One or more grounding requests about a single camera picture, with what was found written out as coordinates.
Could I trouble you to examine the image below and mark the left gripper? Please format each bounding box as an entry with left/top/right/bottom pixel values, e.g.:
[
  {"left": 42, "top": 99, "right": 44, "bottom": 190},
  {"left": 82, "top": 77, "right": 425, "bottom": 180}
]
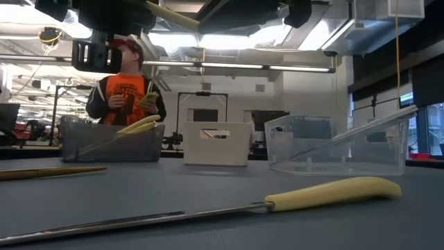
[{"left": 34, "top": 0, "right": 157, "bottom": 35}]

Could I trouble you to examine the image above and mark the smoky dark plastic bin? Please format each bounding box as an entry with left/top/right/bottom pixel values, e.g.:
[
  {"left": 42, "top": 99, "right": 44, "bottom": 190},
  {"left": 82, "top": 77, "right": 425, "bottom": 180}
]
[{"left": 58, "top": 115, "right": 167, "bottom": 163}]

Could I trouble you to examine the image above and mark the person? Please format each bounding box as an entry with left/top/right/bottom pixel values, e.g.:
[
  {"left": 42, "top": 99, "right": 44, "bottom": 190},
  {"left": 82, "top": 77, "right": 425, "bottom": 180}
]
[{"left": 85, "top": 37, "right": 167, "bottom": 126}]

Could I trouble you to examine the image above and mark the yellow-green phone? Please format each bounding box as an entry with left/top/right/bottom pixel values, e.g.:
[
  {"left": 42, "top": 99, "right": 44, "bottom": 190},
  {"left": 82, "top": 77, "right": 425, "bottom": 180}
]
[{"left": 137, "top": 91, "right": 160, "bottom": 109}]

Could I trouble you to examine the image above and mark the clear plastic bin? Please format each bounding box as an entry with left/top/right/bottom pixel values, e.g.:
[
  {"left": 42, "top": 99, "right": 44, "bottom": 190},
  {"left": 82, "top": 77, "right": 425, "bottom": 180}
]
[{"left": 264, "top": 112, "right": 410, "bottom": 177}]

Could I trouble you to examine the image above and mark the white plastic bin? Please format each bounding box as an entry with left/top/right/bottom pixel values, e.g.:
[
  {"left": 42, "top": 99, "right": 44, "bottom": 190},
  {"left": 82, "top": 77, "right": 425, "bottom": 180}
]
[{"left": 182, "top": 121, "right": 253, "bottom": 167}]

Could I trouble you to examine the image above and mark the dark background monitor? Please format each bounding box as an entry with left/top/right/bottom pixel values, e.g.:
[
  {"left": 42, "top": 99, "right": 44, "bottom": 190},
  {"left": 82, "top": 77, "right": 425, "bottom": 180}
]
[{"left": 0, "top": 102, "right": 21, "bottom": 135}]

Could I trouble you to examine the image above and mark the blue-grey table mat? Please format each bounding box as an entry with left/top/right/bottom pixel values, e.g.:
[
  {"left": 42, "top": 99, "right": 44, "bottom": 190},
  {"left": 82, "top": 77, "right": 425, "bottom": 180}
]
[{"left": 0, "top": 156, "right": 444, "bottom": 250}]

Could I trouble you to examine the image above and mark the red object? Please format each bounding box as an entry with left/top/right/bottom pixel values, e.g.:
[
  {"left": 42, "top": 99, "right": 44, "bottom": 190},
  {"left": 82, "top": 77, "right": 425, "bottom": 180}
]
[{"left": 409, "top": 152, "right": 438, "bottom": 161}]

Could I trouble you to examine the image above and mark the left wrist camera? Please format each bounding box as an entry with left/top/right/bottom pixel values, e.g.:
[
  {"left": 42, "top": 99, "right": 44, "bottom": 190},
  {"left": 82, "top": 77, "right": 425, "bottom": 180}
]
[{"left": 71, "top": 31, "right": 123, "bottom": 75}]

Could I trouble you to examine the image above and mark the yellow hanging cord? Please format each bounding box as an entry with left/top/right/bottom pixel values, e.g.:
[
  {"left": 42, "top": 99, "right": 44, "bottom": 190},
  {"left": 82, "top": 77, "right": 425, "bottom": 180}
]
[{"left": 200, "top": 47, "right": 206, "bottom": 84}]

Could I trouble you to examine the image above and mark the yellow cable reel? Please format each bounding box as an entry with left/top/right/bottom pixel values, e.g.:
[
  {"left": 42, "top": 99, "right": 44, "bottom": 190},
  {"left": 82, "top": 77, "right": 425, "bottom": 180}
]
[{"left": 37, "top": 26, "right": 64, "bottom": 48}]

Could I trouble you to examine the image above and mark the grey rectangular ceiling duct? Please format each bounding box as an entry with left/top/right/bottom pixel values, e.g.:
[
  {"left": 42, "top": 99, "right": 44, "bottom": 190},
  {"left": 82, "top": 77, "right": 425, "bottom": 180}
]
[{"left": 322, "top": 0, "right": 426, "bottom": 56}]

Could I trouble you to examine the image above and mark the black rig frame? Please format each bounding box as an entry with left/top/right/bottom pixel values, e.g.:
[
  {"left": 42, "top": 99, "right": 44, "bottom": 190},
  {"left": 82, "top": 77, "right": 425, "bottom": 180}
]
[
  {"left": 176, "top": 91, "right": 229, "bottom": 150},
  {"left": 51, "top": 84, "right": 94, "bottom": 147}
]

